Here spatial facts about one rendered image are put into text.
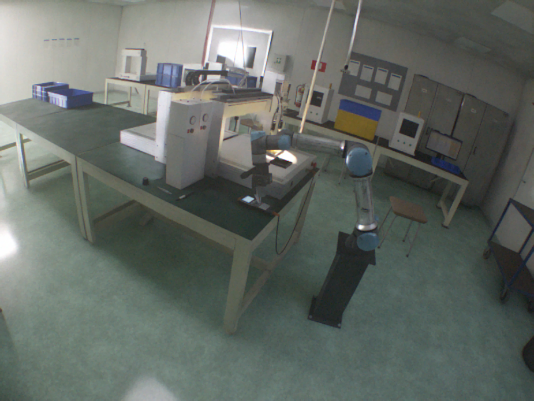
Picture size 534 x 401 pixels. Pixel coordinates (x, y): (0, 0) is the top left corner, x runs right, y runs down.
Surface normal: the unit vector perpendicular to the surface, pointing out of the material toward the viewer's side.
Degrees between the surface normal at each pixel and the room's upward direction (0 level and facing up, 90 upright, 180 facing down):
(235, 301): 90
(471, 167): 90
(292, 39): 90
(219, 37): 90
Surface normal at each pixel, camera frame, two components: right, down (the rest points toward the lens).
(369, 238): -0.22, 0.53
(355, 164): -0.28, 0.29
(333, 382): 0.18, -0.87
